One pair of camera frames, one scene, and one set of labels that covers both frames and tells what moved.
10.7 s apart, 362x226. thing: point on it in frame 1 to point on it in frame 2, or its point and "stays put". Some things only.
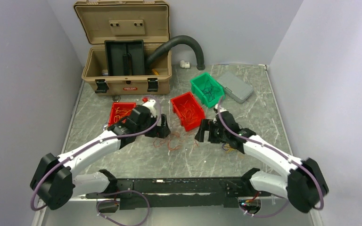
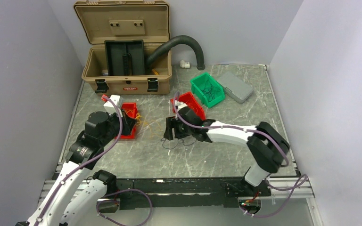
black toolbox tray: (125, 58) stays put
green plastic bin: (208, 89) stays put
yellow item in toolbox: (155, 72) stays put
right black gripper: (203, 126) to (172, 123)
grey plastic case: (235, 88) stays put
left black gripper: (160, 131) to (127, 125)
